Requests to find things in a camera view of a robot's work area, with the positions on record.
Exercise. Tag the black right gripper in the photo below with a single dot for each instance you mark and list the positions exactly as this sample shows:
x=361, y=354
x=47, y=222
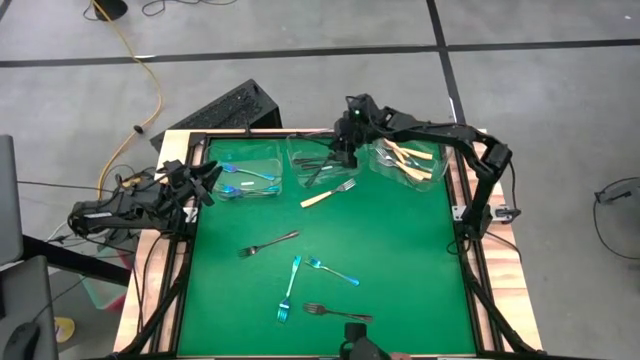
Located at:
x=352, y=127

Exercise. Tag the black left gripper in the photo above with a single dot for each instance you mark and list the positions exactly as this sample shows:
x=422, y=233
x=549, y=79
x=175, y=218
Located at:
x=180, y=187

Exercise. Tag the iridescent blue spoon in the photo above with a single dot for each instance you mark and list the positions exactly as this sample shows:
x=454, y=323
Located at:
x=245, y=172

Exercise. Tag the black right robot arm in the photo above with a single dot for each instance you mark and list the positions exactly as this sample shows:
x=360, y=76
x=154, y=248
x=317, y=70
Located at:
x=450, y=135

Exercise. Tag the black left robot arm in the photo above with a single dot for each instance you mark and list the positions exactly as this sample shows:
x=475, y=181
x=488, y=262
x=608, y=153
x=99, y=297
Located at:
x=125, y=215

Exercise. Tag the clear plastic bin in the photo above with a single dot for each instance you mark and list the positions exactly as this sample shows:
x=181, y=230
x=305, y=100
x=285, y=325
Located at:
x=215, y=150
x=300, y=145
x=440, y=160

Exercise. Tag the black desk leg bar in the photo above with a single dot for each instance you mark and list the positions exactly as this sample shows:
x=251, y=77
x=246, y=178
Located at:
x=75, y=260

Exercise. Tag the teal and pink crate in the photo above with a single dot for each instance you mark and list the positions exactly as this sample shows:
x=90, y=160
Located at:
x=102, y=295

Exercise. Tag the green table mat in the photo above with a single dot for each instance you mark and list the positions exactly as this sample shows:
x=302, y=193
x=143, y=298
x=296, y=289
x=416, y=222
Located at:
x=425, y=300

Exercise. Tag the grey flat panel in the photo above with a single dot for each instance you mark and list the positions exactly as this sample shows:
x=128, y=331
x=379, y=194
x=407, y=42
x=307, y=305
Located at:
x=10, y=200

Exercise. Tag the black round base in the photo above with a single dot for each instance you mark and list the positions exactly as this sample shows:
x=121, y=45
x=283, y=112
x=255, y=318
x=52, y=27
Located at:
x=111, y=7

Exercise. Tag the yellow round disc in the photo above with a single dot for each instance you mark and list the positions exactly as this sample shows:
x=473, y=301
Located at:
x=67, y=330

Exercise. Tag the grey desk top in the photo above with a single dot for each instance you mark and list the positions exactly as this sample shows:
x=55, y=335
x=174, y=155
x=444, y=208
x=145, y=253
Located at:
x=30, y=290

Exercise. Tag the black computer mouse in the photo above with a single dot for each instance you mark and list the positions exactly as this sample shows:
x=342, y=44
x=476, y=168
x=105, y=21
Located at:
x=21, y=342

